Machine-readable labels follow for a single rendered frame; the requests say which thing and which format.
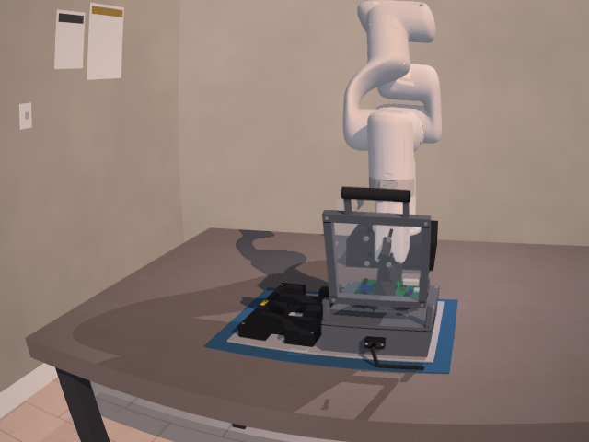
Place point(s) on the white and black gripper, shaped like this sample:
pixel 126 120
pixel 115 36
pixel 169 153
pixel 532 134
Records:
pixel 388 207

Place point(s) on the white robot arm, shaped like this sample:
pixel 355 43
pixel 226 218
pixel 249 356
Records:
pixel 390 26

